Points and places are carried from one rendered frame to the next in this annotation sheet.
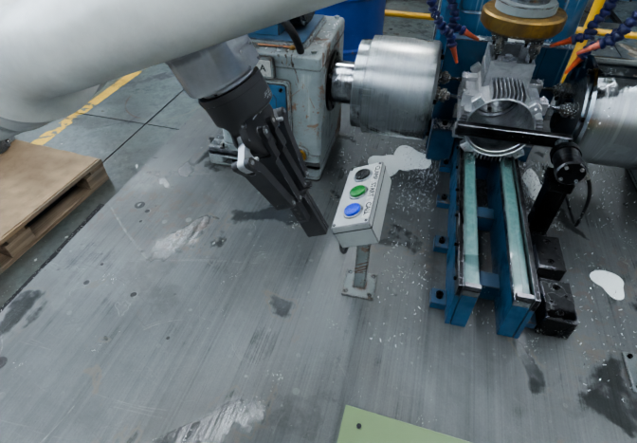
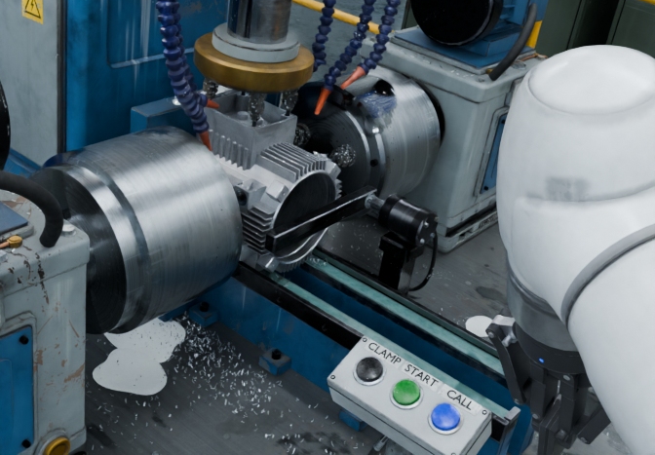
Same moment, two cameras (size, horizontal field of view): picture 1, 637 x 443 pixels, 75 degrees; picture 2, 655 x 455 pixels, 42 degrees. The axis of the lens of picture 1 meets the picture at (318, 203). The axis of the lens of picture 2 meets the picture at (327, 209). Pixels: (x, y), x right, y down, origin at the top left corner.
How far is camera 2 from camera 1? 79 cm
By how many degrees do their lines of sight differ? 57
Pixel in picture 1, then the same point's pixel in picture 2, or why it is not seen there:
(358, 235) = (478, 442)
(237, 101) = not seen: hidden behind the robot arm
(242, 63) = not seen: hidden behind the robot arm
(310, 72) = (71, 272)
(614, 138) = (404, 169)
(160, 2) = not seen: outside the picture
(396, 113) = (203, 266)
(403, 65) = (183, 186)
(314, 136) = (77, 392)
